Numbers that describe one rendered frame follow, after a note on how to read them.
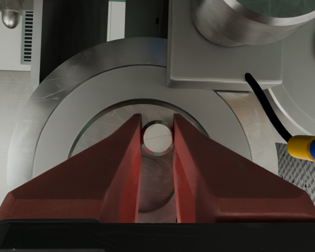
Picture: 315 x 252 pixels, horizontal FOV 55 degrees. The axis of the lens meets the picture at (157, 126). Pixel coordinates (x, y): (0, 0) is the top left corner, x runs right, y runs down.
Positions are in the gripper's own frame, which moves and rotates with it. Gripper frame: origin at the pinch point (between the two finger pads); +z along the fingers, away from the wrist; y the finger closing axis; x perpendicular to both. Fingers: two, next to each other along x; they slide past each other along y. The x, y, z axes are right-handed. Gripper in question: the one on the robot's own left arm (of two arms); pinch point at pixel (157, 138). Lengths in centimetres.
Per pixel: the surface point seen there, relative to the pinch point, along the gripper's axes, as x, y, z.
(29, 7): 6.1, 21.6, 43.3
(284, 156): 18.4, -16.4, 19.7
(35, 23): -2.4, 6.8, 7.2
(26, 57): 104, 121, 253
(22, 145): 2.7, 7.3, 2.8
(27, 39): 91, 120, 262
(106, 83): -0.3, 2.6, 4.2
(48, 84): 0.1, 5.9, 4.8
